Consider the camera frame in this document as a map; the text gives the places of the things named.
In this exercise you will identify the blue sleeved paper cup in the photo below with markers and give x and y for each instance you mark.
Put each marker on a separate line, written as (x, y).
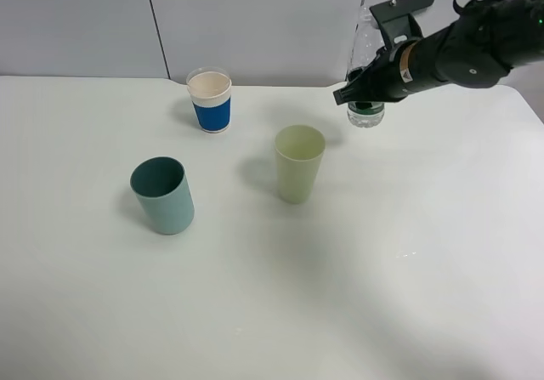
(210, 92)

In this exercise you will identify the teal plastic cup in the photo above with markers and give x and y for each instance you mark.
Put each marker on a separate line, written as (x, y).
(161, 186)

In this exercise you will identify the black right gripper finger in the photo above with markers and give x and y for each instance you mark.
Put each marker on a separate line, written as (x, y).
(361, 86)

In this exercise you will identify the clear green-label water bottle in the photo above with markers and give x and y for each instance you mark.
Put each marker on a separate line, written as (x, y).
(368, 39)

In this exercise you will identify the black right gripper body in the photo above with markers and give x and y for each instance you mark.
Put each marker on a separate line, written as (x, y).
(409, 69)

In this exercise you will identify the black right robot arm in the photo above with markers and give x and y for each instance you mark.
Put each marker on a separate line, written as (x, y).
(488, 40)

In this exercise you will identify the pale green plastic cup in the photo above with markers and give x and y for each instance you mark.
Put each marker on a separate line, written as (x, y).
(298, 152)

